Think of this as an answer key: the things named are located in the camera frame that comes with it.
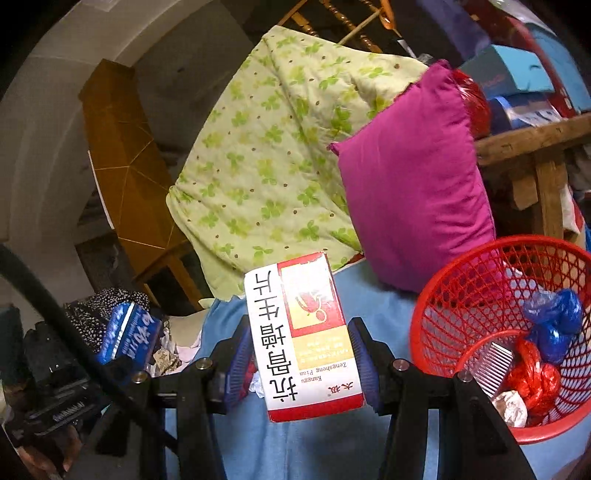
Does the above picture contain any blue toothpaste box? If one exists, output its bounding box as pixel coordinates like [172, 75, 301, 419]
[97, 302, 162, 370]

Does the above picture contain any light blue tissue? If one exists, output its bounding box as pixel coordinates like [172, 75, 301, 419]
[249, 371, 266, 399]

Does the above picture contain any wooden bed headboard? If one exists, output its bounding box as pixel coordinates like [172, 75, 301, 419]
[277, 0, 404, 53]

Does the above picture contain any light blue shoe box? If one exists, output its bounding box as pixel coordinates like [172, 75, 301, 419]
[459, 45, 554, 99]

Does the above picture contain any wooden round table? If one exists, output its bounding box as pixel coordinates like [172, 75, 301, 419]
[475, 113, 590, 243]

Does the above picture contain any red plastic bag trash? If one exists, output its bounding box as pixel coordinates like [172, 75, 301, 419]
[242, 360, 257, 393]

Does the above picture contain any brown wooden cabinet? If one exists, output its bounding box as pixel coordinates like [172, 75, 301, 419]
[78, 59, 204, 311]

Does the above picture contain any red yellow medicine box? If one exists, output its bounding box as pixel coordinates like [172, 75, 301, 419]
[245, 252, 365, 423]

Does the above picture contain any black white dotted cloth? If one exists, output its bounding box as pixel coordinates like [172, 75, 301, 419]
[63, 287, 150, 354]

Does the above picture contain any navy blue bag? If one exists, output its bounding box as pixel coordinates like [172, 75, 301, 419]
[390, 0, 491, 67]

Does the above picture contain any magenta pillow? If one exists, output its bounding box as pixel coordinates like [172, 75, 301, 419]
[329, 61, 496, 293]

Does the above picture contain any red plastic mesh basket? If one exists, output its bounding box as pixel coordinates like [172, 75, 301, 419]
[409, 235, 590, 444]

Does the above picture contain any white crumpled paper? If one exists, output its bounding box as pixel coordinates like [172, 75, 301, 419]
[492, 390, 528, 428]

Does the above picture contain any red knotted bag in basket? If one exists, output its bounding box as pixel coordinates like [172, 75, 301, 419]
[503, 336, 561, 417]

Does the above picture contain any green clover quilt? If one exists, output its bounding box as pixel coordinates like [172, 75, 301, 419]
[166, 26, 426, 300]

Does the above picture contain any blue plastic bag trash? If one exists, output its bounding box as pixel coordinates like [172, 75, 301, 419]
[522, 289, 583, 366]

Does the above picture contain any blue plastic storage bin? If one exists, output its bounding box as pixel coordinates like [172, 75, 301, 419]
[526, 23, 591, 113]

